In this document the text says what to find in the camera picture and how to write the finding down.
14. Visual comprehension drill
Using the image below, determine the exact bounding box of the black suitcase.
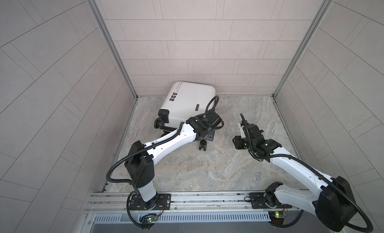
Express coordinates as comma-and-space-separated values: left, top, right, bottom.
154, 81, 219, 150

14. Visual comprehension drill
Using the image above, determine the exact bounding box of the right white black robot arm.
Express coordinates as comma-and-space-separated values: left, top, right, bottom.
233, 118, 374, 233

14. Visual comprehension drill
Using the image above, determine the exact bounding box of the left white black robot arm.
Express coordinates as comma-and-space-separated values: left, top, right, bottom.
106, 96, 224, 210

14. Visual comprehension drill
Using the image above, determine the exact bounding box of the right small circuit board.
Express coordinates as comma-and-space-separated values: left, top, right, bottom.
268, 211, 287, 226

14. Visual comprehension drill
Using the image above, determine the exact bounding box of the small circuit board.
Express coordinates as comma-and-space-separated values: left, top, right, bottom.
268, 211, 287, 226
140, 214, 159, 225

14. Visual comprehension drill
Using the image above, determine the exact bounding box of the left small circuit board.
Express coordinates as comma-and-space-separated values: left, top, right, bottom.
140, 214, 159, 225

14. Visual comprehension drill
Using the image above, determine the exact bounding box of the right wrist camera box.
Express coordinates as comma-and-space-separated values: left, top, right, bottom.
238, 123, 246, 139

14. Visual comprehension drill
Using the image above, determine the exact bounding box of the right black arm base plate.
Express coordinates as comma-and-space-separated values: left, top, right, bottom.
244, 192, 292, 210

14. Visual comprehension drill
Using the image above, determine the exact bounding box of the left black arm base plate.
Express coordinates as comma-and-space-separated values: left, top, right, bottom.
128, 193, 172, 211

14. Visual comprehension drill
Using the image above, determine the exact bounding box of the aluminium mounting rail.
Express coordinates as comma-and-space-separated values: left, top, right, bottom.
84, 189, 338, 223

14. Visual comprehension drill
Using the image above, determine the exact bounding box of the right aluminium corner post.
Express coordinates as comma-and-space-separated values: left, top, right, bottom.
272, 0, 338, 98

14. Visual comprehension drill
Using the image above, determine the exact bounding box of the aluminium corner post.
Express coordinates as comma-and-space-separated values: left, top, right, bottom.
85, 0, 138, 99
272, 0, 338, 98

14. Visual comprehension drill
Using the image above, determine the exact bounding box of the left aluminium corner post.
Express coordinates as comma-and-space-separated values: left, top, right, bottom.
85, 0, 138, 99

